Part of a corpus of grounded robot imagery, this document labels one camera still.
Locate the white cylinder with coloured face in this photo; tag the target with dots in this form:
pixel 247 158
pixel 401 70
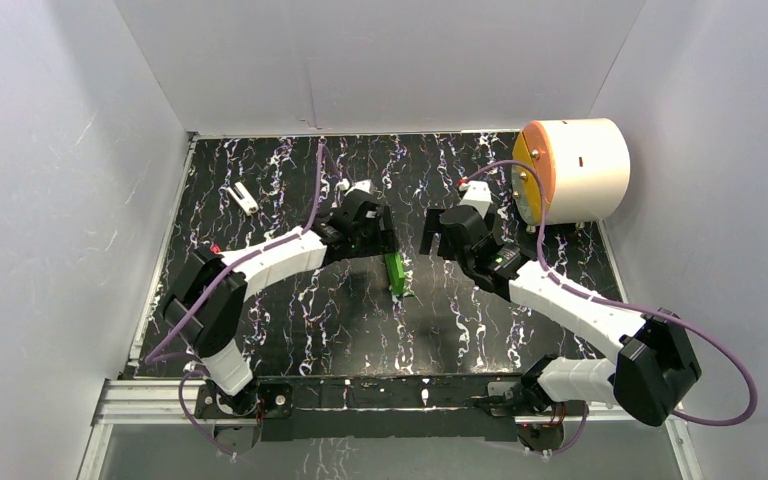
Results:
pixel 582 164

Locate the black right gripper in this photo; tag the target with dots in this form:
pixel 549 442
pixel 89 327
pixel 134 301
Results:
pixel 433 225

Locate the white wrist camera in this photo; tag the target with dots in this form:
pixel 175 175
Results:
pixel 346 186
pixel 475 194

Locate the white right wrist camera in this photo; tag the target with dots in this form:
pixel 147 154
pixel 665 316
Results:
pixel 475 194

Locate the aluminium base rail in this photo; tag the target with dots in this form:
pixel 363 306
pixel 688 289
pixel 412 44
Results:
pixel 289 397

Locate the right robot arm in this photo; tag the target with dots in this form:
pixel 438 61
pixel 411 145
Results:
pixel 647 365

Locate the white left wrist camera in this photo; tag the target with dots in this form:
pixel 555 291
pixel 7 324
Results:
pixel 346 186

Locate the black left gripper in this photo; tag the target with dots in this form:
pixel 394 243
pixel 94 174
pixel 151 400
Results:
pixel 388 234

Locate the small white plastic clip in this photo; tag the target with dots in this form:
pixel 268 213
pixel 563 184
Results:
pixel 243 198

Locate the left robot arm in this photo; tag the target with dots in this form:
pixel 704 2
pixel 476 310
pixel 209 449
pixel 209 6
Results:
pixel 204 304

